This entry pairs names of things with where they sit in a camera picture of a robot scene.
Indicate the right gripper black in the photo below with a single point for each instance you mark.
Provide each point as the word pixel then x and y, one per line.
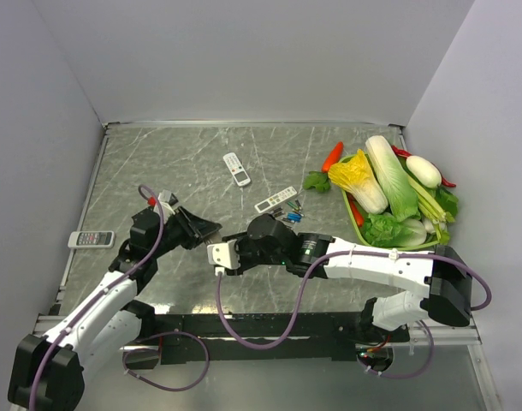
pixel 240 239

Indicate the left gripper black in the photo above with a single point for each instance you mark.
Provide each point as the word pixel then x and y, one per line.
pixel 195 228

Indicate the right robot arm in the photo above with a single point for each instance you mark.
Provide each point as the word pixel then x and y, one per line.
pixel 432 285

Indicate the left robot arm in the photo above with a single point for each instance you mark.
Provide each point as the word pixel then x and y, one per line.
pixel 51 372

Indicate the white remote middle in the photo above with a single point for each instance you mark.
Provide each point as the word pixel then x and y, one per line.
pixel 276 200

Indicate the white remote far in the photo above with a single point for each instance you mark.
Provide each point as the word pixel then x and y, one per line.
pixel 235 167

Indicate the white grey remote left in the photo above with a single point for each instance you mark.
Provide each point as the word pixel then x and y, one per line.
pixel 91 240

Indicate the black battery left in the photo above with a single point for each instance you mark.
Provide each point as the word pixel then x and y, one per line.
pixel 277 211

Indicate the blue battery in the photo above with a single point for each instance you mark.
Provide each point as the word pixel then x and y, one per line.
pixel 294 216

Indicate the green battery upper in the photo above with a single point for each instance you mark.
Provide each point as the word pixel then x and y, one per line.
pixel 293 205

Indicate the green leaf by carrot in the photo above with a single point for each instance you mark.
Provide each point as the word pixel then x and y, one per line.
pixel 317 180

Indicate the green plastic tray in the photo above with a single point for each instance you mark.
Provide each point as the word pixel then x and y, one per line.
pixel 385 207

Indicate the red pepper in tray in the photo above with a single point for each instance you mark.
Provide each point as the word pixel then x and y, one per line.
pixel 357 215

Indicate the green lettuce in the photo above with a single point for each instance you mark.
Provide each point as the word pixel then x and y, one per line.
pixel 381 230

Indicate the orange carrot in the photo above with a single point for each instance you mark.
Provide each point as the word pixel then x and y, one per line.
pixel 333 157

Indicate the yellow napa cabbage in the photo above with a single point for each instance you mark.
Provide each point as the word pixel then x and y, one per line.
pixel 357 178

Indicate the green napa cabbage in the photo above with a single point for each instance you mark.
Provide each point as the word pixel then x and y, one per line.
pixel 402 198

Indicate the bok choy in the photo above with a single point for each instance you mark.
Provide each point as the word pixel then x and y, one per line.
pixel 417 232

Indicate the celery stalks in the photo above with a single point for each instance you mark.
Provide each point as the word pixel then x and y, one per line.
pixel 428 205

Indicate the white eggplant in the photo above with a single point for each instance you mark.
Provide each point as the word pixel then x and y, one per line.
pixel 426 172

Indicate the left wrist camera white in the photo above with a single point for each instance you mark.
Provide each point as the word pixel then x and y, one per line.
pixel 164 204

